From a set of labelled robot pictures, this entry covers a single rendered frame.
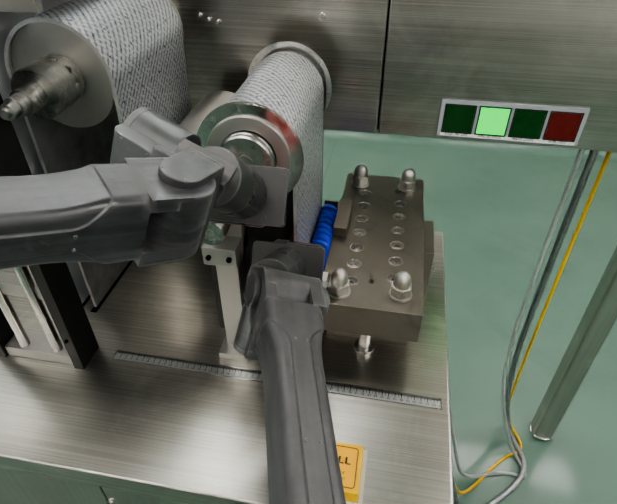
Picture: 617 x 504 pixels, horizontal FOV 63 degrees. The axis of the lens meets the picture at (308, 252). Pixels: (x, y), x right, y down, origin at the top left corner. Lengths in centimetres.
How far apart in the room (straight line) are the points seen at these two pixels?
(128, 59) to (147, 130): 28
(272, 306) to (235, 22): 61
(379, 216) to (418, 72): 26
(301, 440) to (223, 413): 41
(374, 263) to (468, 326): 143
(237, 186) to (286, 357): 16
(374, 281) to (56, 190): 55
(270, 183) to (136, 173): 20
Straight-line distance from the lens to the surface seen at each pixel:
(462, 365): 210
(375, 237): 91
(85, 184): 39
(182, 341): 92
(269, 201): 56
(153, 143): 49
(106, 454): 82
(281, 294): 53
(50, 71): 72
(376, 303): 78
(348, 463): 74
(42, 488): 102
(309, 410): 43
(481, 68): 97
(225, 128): 68
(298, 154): 67
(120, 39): 77
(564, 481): 194
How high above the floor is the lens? 157
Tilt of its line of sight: 39 degrees down
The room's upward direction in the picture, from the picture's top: straight up
